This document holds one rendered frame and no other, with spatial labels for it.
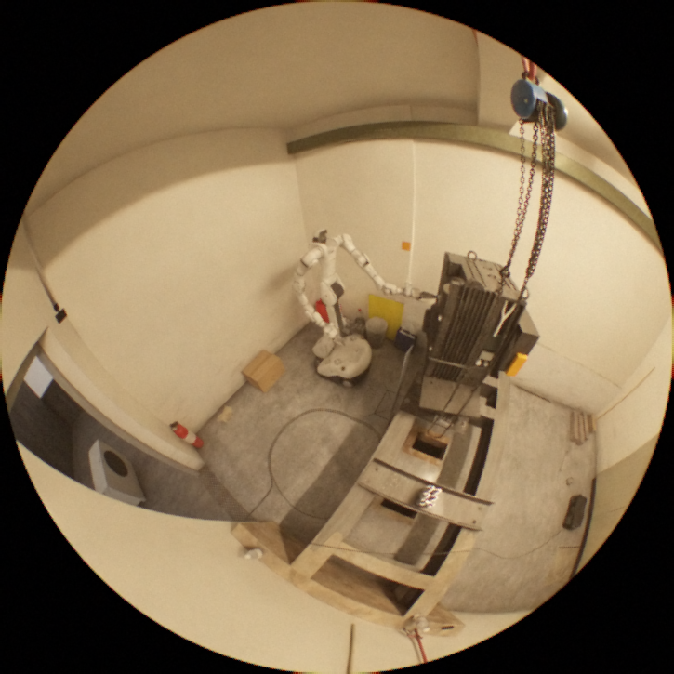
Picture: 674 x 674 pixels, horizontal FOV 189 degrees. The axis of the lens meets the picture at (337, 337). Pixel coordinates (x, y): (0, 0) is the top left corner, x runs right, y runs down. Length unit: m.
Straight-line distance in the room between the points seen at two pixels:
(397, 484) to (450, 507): 0.40
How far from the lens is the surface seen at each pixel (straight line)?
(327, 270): 1.72
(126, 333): 2.06
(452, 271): 1.31
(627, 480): 3.40
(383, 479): 1.39
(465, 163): 2.17
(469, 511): 1.55
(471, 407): 1.45
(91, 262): 1.99
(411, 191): 2.16
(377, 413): 2.24
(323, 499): 2.06
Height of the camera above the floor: 2.04
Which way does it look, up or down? 43 degrees down
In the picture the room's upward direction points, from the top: 7 degrees counter-clockwise
